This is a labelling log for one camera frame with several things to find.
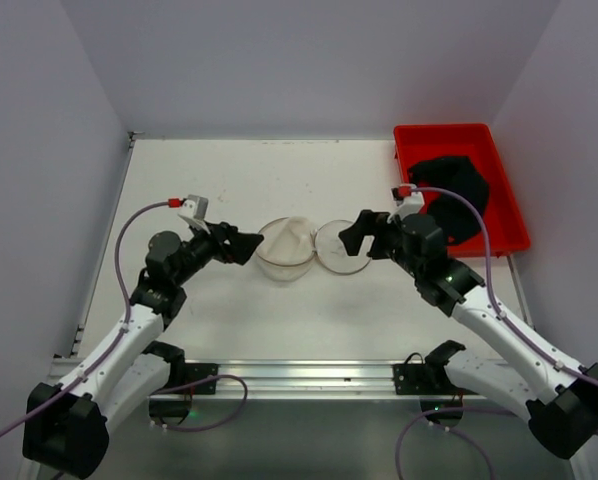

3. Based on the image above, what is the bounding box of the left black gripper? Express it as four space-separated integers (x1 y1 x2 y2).
172 217 262 286

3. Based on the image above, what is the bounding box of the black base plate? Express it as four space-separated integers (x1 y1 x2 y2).
391 360 460 396
151 363 219 396

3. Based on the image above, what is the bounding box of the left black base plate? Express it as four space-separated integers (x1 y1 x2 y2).
151 363 219 396

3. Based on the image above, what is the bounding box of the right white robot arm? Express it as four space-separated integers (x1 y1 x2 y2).
339 210 598 460

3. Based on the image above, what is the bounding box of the white mesh laundry bag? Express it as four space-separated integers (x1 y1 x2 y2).
255 216 370 282

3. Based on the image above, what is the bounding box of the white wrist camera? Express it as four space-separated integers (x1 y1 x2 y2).
390 183 425 219
177 195 209 232

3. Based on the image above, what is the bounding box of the red plastic tray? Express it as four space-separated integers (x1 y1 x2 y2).
393 123 531 257

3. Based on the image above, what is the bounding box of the aluminium mounting rail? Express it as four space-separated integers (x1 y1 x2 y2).
43 355 530 401

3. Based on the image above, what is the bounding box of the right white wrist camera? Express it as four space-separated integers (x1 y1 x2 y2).
390 183 425 219

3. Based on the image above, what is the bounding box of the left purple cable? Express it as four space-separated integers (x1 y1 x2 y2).
0 197 248 451

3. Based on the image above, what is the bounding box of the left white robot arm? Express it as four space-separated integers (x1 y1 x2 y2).
22 222 264 479

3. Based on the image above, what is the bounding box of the black bra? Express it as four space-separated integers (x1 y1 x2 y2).
407 155 490 246

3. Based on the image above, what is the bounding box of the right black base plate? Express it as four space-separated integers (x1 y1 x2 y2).
391 360 460 396

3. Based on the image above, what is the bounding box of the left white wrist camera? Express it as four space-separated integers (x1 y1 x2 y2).
177 195 209 232

